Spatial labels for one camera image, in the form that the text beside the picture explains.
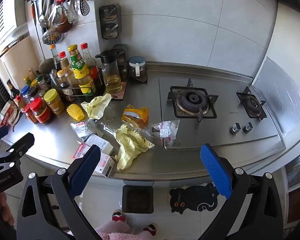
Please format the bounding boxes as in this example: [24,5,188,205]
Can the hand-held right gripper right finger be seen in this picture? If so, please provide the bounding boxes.
[197,144,283,240]

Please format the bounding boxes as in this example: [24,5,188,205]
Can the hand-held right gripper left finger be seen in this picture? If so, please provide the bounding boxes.
[16,144,102,240]

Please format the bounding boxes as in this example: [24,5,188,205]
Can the small white carton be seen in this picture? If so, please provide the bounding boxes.
[85,134,110,153]

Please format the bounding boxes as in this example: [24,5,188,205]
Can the white packet with red label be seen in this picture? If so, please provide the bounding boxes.
[70,121,95,139]

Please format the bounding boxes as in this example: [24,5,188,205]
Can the clear plastic bottle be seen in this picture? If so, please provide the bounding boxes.
[91,106,125,140]

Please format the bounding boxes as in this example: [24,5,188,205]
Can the black trash bin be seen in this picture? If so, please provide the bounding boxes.
[122,184,154,214]

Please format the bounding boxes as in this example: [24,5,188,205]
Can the red and white food packets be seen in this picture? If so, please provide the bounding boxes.
[0,100,22,131]

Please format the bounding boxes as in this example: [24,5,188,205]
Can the white and red carton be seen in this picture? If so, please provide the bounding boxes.
[74,142,91,159]

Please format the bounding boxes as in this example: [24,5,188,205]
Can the white carton with grey print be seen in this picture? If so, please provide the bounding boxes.
[99,152,116,178]

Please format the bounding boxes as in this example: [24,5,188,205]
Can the small red lid jar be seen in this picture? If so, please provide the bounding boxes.
[23,104,38,124]

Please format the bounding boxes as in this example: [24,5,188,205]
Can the black cat floor mat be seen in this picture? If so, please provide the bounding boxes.
[169,182,219,215]

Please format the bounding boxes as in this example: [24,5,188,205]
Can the stainless steel gas cooktop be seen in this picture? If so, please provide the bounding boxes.
[159,77,287,151]

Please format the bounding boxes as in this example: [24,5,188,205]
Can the small red cap bottle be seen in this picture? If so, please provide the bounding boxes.
[15,94,25,111]

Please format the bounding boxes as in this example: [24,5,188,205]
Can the large red lid jar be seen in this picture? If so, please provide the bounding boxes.
[30,97,52,124]

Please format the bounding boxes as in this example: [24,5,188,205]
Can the dark glass bottle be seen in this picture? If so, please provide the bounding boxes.
[6,79,19,99]

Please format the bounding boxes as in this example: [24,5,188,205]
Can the black lid jar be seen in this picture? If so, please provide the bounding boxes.
[27,87,40,103]

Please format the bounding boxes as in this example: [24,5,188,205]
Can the yellow printed plastic wrapper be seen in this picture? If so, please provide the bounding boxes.
[114,124,156,170]

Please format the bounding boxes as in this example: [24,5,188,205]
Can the red and white slipper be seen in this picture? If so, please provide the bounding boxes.
[112,210,127,223]
[143,224,157,236]

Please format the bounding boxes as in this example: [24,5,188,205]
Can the yellow lid jar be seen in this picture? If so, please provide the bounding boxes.
[44,89,65,115]

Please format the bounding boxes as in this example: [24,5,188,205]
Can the yellow foam fruit net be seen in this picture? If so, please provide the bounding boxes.
[66,103,87,122]

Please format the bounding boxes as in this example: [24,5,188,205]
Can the clear packet with pink label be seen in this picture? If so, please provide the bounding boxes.
[150,120,180,140]

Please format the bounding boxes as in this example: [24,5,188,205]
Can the green cap spice bottle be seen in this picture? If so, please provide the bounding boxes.
[36,74,47,90]

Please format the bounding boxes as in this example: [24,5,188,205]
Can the pale yellow plastic bag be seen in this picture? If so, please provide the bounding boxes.
[80,93,112,120]

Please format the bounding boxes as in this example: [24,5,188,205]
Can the small gas burner with grate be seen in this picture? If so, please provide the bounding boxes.
[236,86,267,122]

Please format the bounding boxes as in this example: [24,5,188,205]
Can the large gas burner with grate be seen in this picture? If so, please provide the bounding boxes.
[167,77,219,123]

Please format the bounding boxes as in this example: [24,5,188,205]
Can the silver pepper shaker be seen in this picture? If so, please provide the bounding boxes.
[49,69,59,88]

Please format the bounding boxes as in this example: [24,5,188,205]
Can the orange snack wrapper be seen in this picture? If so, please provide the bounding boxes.
[122,104,150,124]

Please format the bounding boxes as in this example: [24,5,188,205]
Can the small bottle with yellow cap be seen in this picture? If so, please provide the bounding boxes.
[57,69,73,97]

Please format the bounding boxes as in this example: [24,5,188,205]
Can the glass sliding door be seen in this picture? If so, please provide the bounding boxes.
[284,150,300,193]

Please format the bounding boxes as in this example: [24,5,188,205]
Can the pink coaster mat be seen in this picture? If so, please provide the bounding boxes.
[104,81,128,100]

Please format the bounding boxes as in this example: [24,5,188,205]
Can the brown bottle with red cap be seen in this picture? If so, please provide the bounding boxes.
[59,51,74,80]

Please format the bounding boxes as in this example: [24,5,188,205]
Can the glass oil dispenser black lid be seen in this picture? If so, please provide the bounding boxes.
[95,49,123,94]

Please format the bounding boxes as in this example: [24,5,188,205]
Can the aluminium foil splash sheet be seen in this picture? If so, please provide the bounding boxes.
[252,56,300,136]

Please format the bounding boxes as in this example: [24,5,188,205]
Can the round perforated metal skimmer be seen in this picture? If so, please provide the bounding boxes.
[42,25,65,46]

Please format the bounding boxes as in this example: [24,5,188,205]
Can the clear bottle with red cap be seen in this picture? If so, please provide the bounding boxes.
[80,42,99,80]

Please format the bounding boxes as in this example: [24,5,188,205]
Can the glass jar with blue lid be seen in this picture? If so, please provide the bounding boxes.
[128,56,148,82]

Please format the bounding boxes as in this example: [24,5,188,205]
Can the brown wooden ladle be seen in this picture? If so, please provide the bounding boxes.
[55,10,72,33]

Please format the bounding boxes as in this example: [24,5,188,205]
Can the slotted metal spoon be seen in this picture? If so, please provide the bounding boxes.
[79,0,89,17]
[67,0,78,24]

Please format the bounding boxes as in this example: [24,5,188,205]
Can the black wire bottle rack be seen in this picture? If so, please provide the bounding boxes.
[55,68,107,98]

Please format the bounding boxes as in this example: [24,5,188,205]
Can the sharpening rod wooden handle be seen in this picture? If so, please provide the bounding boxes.
[30,1,47,63]

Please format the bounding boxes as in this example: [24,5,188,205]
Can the grey wall spice box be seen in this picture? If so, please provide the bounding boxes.
[111,44,129,78]
[99,4,122,23]
[101,21,121,40]

